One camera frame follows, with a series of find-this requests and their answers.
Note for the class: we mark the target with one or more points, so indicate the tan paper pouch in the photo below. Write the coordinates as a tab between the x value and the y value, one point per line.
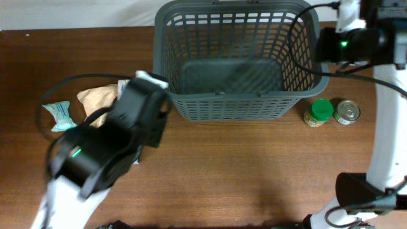
95	98

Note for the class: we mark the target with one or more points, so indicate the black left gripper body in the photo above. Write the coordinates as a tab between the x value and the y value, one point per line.
155	142

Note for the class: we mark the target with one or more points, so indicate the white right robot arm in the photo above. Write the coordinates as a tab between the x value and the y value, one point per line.
382	189

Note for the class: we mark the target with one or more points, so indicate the green lid jar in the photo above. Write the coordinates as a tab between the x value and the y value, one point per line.
318	113

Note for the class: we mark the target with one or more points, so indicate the silver tin can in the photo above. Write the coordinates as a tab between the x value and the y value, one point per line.
347	112

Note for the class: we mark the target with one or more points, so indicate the multicolour tissue pack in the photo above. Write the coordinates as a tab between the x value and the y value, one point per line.
121	87

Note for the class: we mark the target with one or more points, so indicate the grey plastic basket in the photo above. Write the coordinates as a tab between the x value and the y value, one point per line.
237	60

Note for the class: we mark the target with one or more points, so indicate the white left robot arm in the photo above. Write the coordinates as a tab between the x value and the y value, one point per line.
82	165

